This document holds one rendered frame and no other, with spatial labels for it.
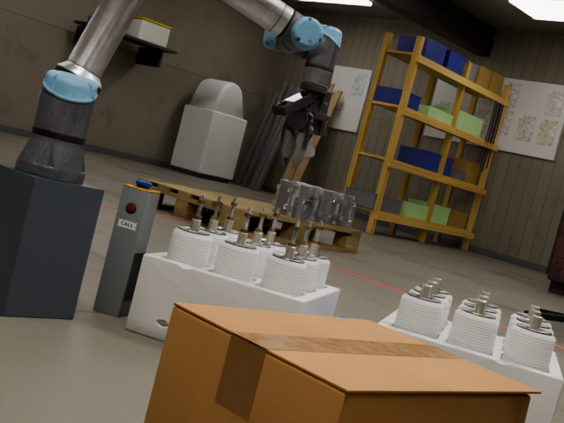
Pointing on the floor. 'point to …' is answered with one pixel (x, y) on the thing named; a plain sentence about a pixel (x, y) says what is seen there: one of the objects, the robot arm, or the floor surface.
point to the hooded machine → (211, 132)
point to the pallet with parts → (325, 199)
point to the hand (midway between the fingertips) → (289, 161)
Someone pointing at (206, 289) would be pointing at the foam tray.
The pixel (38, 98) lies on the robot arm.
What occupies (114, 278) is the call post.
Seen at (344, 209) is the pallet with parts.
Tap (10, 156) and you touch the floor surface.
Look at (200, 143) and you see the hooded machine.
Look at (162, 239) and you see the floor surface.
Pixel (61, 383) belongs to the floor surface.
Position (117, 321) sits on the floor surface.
